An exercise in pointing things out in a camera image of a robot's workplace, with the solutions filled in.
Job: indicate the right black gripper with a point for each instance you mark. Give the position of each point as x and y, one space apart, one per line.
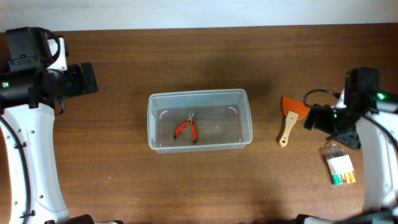
324 112

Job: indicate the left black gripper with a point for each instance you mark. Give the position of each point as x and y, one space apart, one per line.
80 86

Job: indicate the clear plastic container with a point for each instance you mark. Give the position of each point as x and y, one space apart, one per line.
194 121

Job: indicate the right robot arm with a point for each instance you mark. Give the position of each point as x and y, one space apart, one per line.
365 118

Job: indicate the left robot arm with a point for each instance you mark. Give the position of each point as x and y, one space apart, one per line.
34 84

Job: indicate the screwdriver set clear case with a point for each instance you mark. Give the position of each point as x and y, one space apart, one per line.
340 165

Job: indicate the orange scraper wooden handle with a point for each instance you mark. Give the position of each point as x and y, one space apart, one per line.
293 111

